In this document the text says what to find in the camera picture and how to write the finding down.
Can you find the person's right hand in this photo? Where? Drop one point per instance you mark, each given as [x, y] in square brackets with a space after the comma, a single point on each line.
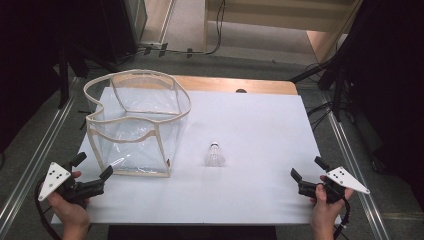
[325, 210]

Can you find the black panel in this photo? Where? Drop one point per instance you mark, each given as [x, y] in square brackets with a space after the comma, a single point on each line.
[191, 233]

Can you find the person's left hand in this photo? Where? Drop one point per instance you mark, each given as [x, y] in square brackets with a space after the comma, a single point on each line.
[68, 210]

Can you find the black stand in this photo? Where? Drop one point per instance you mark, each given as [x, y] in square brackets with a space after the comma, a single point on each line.
[335, 86]
[64, 80]

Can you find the white shuttlecock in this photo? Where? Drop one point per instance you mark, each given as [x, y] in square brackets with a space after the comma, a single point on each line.
[215, 158]

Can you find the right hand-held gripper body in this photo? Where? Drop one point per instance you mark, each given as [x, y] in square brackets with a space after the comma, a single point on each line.
[346, 180]

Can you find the light wooden frame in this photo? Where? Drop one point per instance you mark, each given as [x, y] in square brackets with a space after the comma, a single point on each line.
[283, 20]

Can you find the metal floor rail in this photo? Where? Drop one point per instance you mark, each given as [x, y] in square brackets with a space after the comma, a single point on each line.
[353, 166]
[36, 156]

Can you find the clear storage bag beige trim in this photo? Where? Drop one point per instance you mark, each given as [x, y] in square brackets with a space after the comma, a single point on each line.
[140, 153]

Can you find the black curtain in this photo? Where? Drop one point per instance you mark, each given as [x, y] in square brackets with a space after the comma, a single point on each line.
[30, 50]
[390, 83]

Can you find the dark cabinet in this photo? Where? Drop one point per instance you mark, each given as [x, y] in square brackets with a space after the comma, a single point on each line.
[116, 30]

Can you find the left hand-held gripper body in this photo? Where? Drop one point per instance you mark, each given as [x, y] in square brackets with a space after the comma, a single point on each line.
[53, 180]

